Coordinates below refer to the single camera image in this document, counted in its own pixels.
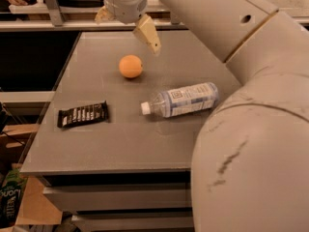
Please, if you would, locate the metal shelf frame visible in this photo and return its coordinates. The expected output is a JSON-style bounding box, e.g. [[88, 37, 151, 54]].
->
[[0, 0, 309, 31]]

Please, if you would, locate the black snack bar wrapper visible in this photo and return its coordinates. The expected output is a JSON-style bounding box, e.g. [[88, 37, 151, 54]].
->
[[57, 101, 108, 129]]

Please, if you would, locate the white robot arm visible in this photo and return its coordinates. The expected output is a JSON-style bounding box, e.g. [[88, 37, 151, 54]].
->
[[104, 0, 309, 232]]

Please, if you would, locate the orange fruit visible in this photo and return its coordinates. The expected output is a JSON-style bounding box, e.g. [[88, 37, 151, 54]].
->
[[119, 55, 143, 78]]

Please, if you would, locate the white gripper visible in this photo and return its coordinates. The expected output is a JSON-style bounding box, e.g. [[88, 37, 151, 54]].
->
[[95, 0, 161, 55]]

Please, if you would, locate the cardboard box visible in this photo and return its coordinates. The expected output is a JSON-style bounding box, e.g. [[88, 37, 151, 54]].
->
[[0, 124, 63, 232]]

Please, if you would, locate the grey drawer cabinet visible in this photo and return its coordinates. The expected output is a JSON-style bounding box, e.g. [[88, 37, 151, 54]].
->
[[22, 30, 239, 232]]

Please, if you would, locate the black computer mouse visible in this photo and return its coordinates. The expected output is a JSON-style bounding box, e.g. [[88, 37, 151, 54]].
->
[[26, 0, 38, 6]]

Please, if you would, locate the clear plastic water bottle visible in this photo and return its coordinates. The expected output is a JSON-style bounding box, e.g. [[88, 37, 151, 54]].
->
[[141, 82, 219, 118]]

